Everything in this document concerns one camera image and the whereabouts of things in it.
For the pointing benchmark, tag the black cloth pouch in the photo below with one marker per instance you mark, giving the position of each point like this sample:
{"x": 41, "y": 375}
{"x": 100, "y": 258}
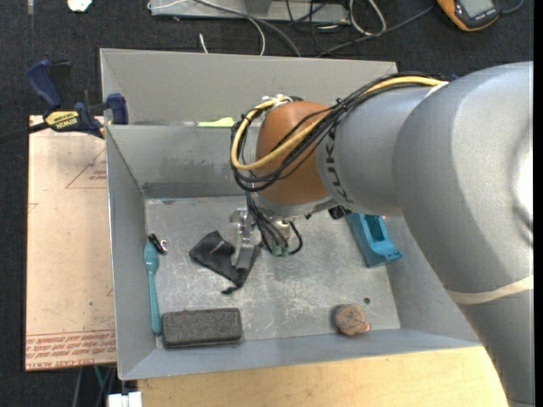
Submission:
{"x": 214, "y": 252}

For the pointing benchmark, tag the dark grey rectangular sponge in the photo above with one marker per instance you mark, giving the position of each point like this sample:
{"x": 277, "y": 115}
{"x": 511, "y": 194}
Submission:
{"x": 201, "y": 327}

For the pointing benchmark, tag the brown cardboard board red print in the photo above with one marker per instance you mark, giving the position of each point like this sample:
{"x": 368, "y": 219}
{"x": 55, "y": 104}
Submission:
{"x": 68, "y": 235}

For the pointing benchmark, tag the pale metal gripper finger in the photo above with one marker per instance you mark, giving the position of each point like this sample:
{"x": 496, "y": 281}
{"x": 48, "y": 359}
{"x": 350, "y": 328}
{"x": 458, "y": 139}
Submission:
{"x": 246, "y": 257}
{"x": 242, "y": 223}

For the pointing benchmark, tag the yellow-green flat item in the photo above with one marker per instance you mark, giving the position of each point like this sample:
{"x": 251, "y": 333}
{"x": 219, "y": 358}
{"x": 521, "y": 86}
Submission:
{"x": 216, "y": 122}

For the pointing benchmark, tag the small black clip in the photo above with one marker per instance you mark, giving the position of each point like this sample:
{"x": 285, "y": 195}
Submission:
{"x": 158, "y": 244}

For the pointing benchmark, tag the teal plastic spoon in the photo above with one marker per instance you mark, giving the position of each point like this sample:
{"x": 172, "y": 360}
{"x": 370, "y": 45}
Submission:
{"x": 151, "y": 265}

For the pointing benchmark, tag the blue plastic box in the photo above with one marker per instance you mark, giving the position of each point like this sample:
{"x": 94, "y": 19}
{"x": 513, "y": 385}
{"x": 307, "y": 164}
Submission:
{"x": 375, "y": 244}

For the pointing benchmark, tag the black cylinder on white bracket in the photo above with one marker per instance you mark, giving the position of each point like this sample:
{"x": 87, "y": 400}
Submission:
{"x": 339, "y": 213}

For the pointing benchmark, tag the grey metal bin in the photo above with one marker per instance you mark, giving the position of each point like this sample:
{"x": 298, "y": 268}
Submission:
{"x": 305, "y": 295}

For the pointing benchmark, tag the brown round stone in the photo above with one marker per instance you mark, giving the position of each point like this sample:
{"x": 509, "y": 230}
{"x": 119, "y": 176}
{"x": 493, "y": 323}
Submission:
{"x": 349, "y": 319}

